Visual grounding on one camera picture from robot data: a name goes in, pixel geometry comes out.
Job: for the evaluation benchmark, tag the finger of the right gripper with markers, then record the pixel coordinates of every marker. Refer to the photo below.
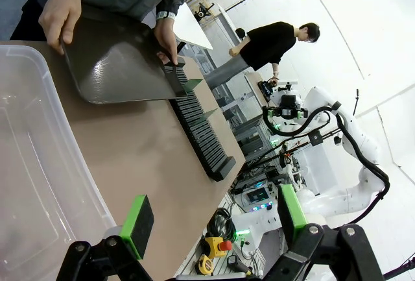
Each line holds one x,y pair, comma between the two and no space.
269,113
303,114

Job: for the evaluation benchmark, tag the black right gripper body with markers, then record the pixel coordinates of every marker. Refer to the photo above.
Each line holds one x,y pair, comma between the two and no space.
287,102

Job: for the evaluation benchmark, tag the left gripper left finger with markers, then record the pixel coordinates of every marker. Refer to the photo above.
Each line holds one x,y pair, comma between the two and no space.
139,226

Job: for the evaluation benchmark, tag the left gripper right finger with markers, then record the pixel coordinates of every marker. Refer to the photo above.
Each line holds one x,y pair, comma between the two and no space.
291,216

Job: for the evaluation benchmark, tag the green perforated circuit board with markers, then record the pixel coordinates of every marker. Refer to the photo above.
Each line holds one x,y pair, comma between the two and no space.
192,85
207,116

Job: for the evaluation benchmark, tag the black plastic tray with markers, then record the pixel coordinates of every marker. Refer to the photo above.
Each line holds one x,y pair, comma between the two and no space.
123,73

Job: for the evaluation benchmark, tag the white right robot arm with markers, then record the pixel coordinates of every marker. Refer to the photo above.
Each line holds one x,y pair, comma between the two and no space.
356,138

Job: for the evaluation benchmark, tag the person's left hand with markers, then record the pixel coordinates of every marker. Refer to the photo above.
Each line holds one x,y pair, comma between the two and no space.
167,37

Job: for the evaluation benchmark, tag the person's right hand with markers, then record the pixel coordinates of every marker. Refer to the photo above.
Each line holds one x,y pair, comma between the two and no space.
60,15

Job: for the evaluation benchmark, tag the black handheld controller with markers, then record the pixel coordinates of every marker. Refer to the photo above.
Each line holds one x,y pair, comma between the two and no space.
267,88

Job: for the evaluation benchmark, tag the grey metal shelf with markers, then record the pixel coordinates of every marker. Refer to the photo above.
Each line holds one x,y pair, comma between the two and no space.
253,138

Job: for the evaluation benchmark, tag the wooden workbench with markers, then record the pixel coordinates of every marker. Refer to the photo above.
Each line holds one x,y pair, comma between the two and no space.
254,81

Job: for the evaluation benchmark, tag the computer with RGB fans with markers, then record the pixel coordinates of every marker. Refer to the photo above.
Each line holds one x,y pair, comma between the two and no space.
257,196

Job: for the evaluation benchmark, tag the bystander in black T-shirt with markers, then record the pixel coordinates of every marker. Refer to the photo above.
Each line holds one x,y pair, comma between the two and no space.
269,45

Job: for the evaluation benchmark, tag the black slotted PCB rack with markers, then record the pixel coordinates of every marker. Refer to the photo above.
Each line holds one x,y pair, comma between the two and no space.
207,144

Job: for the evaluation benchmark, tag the black handheld tool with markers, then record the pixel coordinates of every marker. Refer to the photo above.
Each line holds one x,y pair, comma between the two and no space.
238,263

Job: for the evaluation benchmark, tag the yellow tape measure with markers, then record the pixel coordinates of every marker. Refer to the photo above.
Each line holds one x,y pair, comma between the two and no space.
205,264

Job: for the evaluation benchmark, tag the yellow emergency stop box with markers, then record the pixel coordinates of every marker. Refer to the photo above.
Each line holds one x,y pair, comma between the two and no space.
217,245

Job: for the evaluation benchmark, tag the white table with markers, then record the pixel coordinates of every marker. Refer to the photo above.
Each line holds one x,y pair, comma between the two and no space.
193,31

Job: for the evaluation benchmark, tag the clear plastic storage box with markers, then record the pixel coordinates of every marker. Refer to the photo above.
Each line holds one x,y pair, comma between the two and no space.
32,164

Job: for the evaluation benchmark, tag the white wrist band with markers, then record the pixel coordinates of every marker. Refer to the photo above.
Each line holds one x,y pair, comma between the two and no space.
165,15

